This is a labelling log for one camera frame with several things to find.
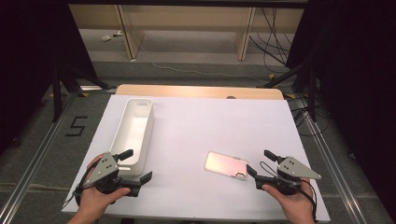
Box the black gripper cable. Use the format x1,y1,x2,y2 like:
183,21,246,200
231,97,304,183
72,163,98,207
259,160,319,222

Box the dark curtain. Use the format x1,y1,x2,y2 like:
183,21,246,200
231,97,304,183
285,0,396,214
0,0,98,154

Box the metal floor rail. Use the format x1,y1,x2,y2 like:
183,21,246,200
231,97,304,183
294,96,370,224
0,91,79,224

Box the wooden table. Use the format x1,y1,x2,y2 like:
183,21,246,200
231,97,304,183
115,83,285,101

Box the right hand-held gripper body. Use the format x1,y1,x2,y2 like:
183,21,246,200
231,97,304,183
254,155,323,197

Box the wooden shelf unit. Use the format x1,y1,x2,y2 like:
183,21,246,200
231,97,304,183
67,3,306,62

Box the person's right hand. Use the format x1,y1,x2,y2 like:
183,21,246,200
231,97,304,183
261,177,318,218

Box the white plastic bin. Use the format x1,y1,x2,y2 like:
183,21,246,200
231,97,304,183
108,97,155,178

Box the person's left hand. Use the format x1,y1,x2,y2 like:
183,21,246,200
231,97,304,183
76,153,132,217

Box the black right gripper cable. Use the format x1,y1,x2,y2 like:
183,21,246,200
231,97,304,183
259,160,319,222

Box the black tripod stand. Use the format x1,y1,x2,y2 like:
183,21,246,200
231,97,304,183
256,58,319,123
50,61,117,123

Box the black floor cable bundle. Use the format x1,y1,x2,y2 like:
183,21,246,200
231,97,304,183
247,7,301,67

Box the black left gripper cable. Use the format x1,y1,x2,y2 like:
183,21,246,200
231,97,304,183
72,163,98,207

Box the black cables beside table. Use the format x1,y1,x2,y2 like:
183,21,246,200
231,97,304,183
290,104,332,138

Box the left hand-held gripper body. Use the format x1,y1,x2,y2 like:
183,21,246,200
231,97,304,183
81,151,142,198

